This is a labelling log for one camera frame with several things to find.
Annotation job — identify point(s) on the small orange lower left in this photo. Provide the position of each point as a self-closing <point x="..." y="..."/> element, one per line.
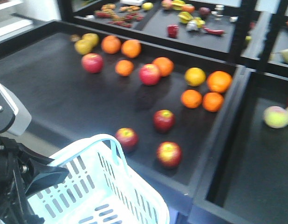
<point x="191" y="99"/>

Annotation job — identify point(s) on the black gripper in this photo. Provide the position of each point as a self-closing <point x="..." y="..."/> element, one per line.
<point x="24" y="173"/>

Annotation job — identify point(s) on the yellow starfruit left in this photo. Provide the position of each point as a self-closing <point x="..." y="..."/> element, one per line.
<point x="185" y="17"/>

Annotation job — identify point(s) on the yellow starfruit right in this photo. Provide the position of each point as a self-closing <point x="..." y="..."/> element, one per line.
<point x="200" y="23"/>

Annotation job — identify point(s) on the yellow-green apple front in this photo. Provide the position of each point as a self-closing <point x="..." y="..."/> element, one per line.
<point x="83" y="47"/>

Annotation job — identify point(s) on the black perforated upright post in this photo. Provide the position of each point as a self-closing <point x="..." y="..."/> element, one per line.
<point x="241" y="29"/>

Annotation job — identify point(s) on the red chili pepper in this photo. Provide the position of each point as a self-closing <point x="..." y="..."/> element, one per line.
<point x="214" y="31"/>

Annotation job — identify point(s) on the pink peach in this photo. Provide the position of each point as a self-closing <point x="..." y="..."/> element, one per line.
<point x="275" y="117"/>

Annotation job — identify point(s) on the yellow orange right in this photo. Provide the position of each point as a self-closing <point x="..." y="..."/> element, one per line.
<point x="195" y="76"/>

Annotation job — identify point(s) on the dark red apple front left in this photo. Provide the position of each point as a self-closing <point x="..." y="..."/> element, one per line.
<point x="127" y="137"/>

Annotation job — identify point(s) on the white garlic bulb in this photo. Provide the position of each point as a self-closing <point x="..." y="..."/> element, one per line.
<point x="192" y="26"/>

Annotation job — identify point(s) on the yellow starfruit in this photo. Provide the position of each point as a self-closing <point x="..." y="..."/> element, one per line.
<point x="200" y="23"/>
<point x="185" y="17"/>

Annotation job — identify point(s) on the large orange far right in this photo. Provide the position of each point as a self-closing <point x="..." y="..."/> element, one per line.
<point x="219" y="81"/>

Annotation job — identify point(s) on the small orange centre left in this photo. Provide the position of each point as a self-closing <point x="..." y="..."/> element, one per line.
<point x="124" y="68"/>

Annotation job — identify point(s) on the small orange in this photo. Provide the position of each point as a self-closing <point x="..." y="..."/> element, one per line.
<point x="124" y="68"/>
<point x="191" y="99"/>
<point x="212" y="101"/>

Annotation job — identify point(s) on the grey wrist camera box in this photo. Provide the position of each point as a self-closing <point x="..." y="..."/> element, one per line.
<point x="14" y="117"/>

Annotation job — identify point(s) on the black wood-panel fruit stand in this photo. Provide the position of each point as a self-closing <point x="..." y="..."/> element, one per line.
<point x="234" y="168"/>

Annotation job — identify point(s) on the orange behind centre apple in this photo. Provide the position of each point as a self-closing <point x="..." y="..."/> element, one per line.
<point x="165" y="65"/>

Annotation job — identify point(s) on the red bell pepper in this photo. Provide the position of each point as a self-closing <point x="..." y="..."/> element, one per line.
<point x="172" y="30"/>

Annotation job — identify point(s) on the pink-red apple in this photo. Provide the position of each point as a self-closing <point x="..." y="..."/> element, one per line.
<point x="149" y="74"/>
<point x="92" y="63"/>

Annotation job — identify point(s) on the dark purple onion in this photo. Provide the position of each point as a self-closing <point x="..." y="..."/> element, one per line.
<point x="204" y="11"/>

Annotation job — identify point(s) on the small orange lower right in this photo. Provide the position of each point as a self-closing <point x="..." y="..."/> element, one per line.
<point x="212" y="101"/>

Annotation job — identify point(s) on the pink-red apple centre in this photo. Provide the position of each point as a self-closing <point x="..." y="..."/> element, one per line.
<point x="149" y="74"/>

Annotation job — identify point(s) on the dark red apple upper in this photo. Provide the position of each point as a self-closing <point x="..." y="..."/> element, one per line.
<point x="163" y="120"/>

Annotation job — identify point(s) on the red-yellow apple front right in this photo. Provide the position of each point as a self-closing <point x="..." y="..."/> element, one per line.
<point x="169" y="154"/>

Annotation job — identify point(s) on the pink-red apple far left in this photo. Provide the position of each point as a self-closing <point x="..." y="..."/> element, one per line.
<point x="92" y="63"/>

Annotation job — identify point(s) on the dark red apple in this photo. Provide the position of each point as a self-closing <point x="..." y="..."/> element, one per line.
<point x="127" y="137"/>
<point x="163" y="120"/>

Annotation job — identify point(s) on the light blue plastic basket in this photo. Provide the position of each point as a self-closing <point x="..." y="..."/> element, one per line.
<point x="100" y="188"/>

